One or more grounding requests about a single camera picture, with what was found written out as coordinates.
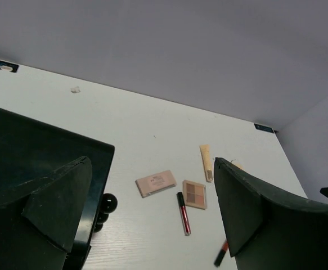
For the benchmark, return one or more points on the small beige concealer tube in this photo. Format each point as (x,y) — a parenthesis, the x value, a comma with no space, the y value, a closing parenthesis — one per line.
(207,162)

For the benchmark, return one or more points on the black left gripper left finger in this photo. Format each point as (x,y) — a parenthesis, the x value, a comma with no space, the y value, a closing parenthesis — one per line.
(39,218)

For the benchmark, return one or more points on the blue logo sticker right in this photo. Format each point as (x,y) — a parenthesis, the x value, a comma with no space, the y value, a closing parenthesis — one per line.
(263,128)

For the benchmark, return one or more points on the orange lip gloss black cap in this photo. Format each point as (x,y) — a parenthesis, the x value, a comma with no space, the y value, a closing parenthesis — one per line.
(221,254)

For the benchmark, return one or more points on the dark red lip gloss tube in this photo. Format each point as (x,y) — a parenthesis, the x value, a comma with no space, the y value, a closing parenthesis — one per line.
(183,212)

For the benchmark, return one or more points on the black drawer organizer box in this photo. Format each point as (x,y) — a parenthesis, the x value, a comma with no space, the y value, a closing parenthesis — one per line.
(30,149)

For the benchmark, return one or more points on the blue logo sticker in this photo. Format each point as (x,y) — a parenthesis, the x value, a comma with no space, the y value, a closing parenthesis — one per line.
(263,128)
(8,66)

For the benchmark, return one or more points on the blue logo sticker left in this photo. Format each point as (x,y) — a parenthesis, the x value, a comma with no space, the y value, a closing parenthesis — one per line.
(8,66)

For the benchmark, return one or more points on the small white paper scrap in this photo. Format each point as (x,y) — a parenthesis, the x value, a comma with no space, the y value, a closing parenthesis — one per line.
(75,89)

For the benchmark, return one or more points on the pink rectangular compact case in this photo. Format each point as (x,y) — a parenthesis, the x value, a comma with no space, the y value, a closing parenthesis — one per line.
(155,183)

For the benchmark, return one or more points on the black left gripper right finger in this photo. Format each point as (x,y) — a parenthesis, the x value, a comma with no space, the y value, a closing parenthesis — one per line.
(267,227)

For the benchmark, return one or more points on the four-shade eyeshadow palette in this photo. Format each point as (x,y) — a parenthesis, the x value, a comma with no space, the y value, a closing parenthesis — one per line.
(194,194)

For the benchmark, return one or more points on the black round drawer knob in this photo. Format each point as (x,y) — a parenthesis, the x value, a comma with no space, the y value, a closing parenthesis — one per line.
(108,203)

